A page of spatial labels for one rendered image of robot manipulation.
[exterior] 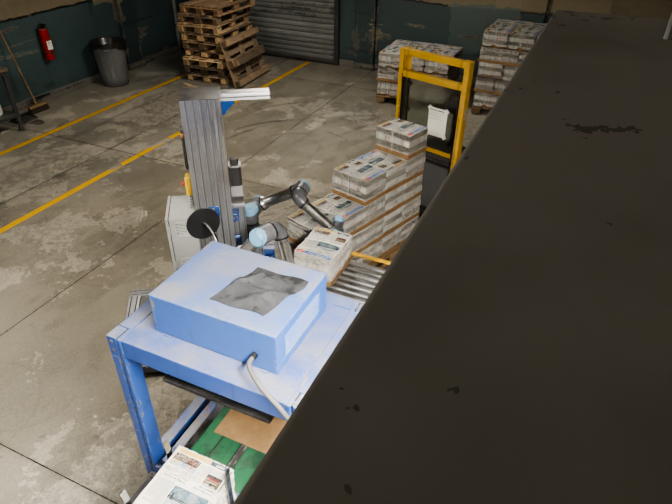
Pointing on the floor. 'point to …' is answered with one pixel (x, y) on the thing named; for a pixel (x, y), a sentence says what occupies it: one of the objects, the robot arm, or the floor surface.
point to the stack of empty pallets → (210, 35)
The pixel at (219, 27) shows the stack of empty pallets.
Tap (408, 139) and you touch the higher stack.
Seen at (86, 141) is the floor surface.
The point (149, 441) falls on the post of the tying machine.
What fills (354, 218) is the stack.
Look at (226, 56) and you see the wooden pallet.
